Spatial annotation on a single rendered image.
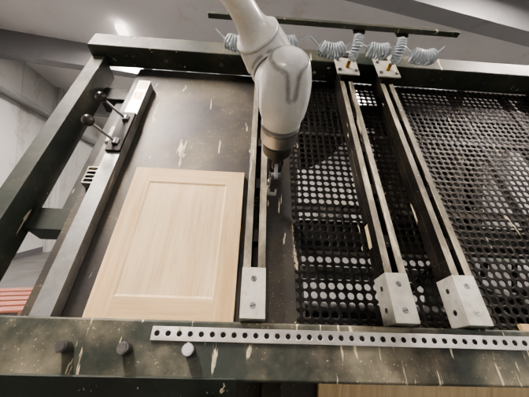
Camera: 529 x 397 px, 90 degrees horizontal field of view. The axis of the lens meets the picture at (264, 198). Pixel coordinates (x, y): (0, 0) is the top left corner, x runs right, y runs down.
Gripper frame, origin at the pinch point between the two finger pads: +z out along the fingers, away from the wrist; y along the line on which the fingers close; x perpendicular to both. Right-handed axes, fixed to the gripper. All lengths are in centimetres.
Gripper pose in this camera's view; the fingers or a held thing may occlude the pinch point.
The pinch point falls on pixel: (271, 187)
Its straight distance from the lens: 82.8
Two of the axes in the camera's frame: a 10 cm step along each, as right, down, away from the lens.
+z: -0.5, 5.5, 8.3
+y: 0.2, -8.3, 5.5
